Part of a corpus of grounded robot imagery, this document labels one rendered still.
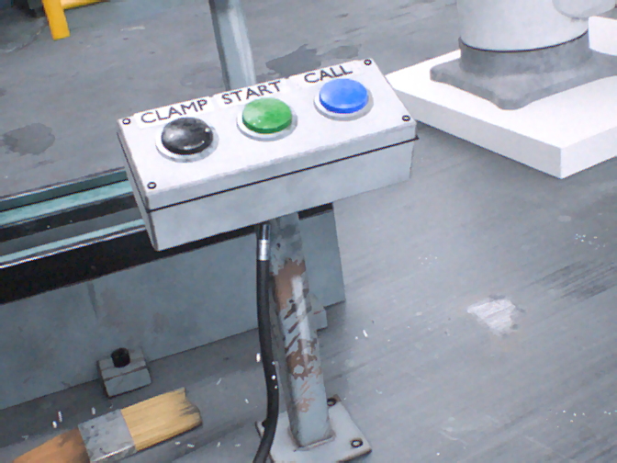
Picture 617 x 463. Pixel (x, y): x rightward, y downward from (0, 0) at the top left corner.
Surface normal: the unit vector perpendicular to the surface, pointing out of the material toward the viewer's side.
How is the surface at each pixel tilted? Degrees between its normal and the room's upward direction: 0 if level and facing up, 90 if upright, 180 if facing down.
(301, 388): 90
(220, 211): 111
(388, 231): 0
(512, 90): 11
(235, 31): 90
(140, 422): 1
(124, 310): 90
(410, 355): 0
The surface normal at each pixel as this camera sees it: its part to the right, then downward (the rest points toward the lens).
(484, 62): -0.77, 0.29
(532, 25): -0.05, 0.57
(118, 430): -0.13, -0.87
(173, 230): 0.36, 0.69
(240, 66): 0.33, 0.40
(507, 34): -0.42, 0.57
